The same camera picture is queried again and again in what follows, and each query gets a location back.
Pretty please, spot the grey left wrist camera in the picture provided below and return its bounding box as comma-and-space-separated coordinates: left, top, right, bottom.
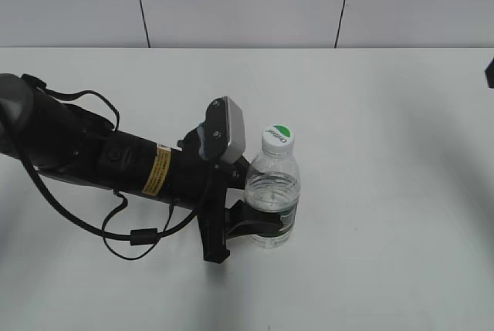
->
197, 96, 246, 164

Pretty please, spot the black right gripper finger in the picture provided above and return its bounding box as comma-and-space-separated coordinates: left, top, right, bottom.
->
485, 59, 494, 89

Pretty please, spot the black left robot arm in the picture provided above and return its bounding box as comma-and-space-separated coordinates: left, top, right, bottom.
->
1, 73, 283, 263

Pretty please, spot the white green bottle cap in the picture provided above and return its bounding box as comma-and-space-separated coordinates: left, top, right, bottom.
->
262, 124, 295, 155

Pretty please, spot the clear cestbon water bottle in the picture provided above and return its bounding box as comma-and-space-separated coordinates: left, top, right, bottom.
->
244, 150, 301, 248

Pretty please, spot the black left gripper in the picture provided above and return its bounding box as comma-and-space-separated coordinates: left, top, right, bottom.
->
178, 127, 283, 264

